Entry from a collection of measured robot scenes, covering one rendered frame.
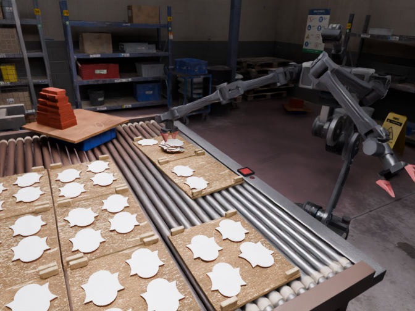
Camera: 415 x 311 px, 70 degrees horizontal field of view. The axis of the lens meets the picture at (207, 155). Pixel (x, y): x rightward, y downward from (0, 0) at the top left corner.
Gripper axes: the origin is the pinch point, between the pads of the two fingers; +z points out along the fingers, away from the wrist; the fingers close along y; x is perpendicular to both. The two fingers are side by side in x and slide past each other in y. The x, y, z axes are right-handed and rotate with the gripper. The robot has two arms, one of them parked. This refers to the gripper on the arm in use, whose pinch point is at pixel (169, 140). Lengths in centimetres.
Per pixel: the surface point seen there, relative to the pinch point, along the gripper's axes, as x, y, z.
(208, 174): 44.2, 10.8, 4.6
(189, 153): 16.1, -2.8, 5.2
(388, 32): 22, -482, -65
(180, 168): 28.6, 17.8, 4.0
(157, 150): -2.6, 8.9, 5.6
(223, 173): 50, 3, 4
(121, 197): 29, 59, 4
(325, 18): -117, -558, -79
